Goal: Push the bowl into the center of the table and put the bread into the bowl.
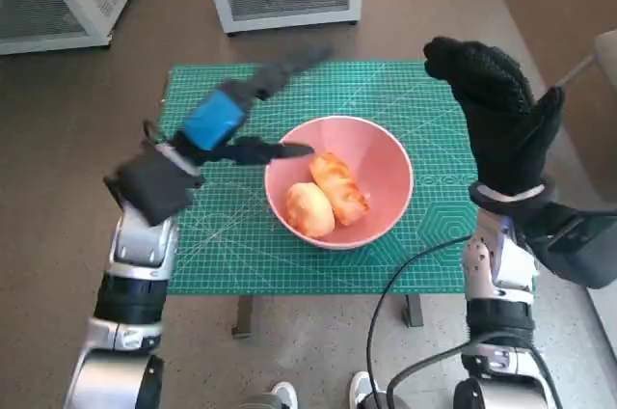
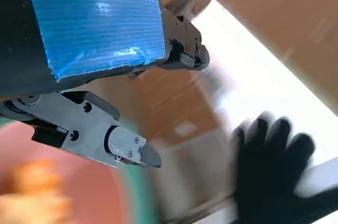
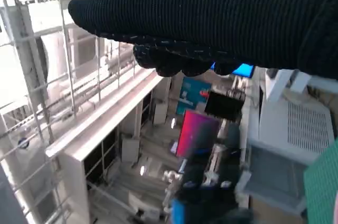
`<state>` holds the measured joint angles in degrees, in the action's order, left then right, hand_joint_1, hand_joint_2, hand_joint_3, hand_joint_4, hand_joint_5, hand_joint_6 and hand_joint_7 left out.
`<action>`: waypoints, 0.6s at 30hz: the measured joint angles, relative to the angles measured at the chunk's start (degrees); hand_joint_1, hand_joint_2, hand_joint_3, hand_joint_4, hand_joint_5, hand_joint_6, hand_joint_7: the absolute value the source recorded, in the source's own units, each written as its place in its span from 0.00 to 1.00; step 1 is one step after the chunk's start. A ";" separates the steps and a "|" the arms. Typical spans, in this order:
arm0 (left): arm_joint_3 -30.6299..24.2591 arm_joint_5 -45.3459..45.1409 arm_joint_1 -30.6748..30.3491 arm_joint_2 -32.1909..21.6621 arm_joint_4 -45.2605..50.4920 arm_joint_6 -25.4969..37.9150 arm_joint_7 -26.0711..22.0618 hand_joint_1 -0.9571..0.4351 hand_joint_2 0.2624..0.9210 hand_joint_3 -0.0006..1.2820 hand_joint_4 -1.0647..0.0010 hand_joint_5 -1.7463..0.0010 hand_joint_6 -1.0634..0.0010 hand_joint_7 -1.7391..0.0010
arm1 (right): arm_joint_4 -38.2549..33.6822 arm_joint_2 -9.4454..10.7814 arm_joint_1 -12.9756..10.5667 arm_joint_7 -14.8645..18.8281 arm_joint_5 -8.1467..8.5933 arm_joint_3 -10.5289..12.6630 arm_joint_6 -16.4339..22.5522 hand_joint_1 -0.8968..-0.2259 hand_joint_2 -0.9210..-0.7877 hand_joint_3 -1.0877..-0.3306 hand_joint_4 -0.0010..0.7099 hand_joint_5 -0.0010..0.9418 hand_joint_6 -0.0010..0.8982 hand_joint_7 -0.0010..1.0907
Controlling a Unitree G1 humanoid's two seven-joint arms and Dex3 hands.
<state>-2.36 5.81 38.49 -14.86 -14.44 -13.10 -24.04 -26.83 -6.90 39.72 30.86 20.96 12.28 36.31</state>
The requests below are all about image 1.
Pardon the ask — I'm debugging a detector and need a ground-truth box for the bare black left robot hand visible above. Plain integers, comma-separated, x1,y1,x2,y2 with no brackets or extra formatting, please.
168,45,336,167

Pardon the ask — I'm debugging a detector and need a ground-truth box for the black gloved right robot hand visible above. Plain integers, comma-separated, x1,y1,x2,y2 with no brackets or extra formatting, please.
422,36,565,198

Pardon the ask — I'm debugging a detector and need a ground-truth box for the pink bowl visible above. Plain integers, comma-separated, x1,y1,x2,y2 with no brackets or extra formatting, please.
263,115,416,250

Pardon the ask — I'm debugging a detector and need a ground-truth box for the round bread bun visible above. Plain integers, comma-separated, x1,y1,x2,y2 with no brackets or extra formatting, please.
286,181,335,240

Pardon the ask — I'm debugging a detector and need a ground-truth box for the long twisted bread loaf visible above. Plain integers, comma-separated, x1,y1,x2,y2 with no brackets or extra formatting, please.
308,151,373,227

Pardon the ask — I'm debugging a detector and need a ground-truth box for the pale grey chair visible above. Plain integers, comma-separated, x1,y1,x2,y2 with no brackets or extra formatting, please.
556,28,617,90

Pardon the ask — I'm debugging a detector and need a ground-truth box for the green cutting mat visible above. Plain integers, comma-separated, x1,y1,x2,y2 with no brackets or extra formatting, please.
161,60,541,295

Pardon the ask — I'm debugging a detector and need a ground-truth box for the grey metal table leg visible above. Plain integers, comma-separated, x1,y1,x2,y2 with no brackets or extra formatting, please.
403,293,424,328
229,295,253,338

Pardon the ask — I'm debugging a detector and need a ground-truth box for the white shoe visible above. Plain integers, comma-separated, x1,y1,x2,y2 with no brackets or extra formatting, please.
267,380,298,409
347,369,380,409

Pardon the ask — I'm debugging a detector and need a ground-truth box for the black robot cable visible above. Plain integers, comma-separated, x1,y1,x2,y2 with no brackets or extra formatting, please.
142,119,168,146
385,339,565,409
366,234,473,409

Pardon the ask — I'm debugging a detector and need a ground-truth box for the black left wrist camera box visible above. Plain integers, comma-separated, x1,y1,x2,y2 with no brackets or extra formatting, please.
103,146,206,228

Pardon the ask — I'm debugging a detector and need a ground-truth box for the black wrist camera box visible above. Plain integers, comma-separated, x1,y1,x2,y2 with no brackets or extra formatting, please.
518,201,617,290
103,146,206,228

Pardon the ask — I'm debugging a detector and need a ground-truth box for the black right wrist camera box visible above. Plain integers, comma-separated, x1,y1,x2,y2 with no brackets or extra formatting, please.
518,201,617,290

